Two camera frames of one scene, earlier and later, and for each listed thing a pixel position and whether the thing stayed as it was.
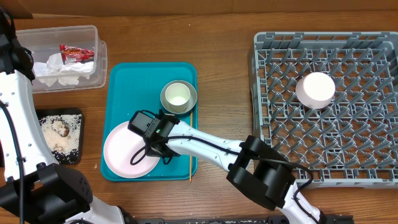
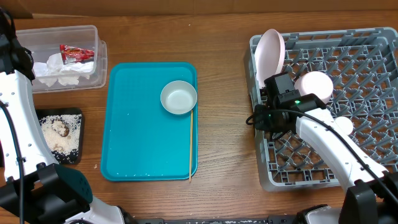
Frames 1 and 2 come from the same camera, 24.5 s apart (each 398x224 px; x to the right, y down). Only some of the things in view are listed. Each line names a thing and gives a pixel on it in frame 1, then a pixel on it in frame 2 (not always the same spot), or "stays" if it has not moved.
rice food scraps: [61, 132] stays
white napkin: [53, 71] stays
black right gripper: [152, 151] → [260, 125]
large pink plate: [120, 145] → [269, 54]
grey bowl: [192, 101] stays
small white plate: [314, 90] stays
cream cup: [177, 95] → [344, 124]
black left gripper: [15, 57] stays
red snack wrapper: [69, 53] stays
